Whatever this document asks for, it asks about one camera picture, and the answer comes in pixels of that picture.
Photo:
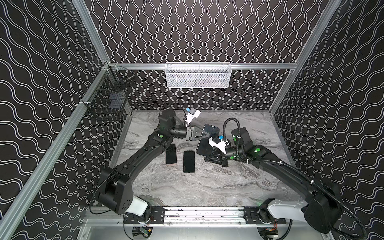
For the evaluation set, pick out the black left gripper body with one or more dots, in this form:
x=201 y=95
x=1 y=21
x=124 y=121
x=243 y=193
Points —
x=190 y=133

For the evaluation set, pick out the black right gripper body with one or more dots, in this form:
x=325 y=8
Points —
x=223 y=157

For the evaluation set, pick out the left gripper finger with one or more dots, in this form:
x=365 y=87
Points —
x=200 y=130
x=203 y=136

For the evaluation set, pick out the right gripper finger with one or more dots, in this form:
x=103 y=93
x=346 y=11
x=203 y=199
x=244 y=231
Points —
x=214 y=154
x=214 y=160

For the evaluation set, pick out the black phone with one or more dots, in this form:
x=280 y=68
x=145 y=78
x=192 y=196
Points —
x=204 y=148

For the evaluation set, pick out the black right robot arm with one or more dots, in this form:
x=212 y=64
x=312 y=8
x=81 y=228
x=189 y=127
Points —
x=322 y=207

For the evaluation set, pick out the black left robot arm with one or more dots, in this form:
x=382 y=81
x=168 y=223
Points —
x=115 y=185

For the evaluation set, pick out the middle black smartphone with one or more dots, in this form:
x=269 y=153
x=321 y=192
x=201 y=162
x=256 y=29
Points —
x=189 y=162

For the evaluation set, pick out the black smartphone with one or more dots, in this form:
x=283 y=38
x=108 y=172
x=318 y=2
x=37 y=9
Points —
x=189 y=162
x=171 y=155

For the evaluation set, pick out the left black smartphone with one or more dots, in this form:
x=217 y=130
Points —
x=171 y=155

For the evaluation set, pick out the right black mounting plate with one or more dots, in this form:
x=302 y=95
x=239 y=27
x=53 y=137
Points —
x=260 y=215

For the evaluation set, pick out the black mounting plate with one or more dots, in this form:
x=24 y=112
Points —
x=152 y=215
x=260 y=215

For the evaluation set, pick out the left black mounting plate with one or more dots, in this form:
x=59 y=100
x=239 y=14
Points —
x=152 y=215

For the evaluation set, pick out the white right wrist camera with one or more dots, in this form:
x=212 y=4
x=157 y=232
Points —
x=219 y=143

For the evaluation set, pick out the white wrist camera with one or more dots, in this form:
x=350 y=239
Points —
x=219 y=143
x=190 y=114

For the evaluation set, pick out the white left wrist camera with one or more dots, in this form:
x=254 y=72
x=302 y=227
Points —
x=190 y=114

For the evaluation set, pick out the white wire mesh basket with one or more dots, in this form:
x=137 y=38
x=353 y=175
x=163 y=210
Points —
x=195 y=75

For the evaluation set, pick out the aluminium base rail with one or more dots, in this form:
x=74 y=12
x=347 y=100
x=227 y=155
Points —
x=207 y=216

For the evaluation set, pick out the black wire basket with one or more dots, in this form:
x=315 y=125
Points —
x=108 y=103

